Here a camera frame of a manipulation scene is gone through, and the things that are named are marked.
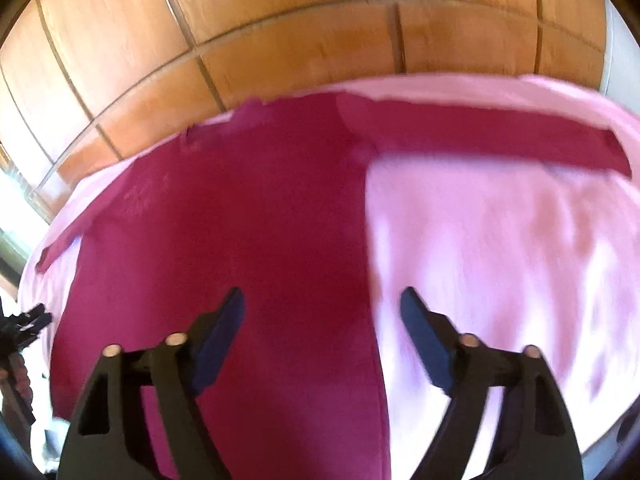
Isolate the white mattress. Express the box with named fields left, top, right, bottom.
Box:
left=31, top=412, right=73, bottom=476

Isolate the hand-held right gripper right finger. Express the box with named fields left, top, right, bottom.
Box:
left=400, top=286, right=586, bottom=480

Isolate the pink bedsheet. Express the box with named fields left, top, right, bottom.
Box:
left=20, top=74, right=640, bottom=480

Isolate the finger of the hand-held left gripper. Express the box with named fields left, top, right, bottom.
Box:
left=0, top=304, right=53, bottom=356

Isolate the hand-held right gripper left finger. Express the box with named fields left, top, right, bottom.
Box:
left=57, top=286, right=247, bottom=480

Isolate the wooden panelled wardrobe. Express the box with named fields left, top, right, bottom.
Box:
left=0, top=0, right=608, bottom=226

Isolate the magenta long-sleeved shirt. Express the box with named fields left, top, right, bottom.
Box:
left=37, top=91, right=633, bottom=480

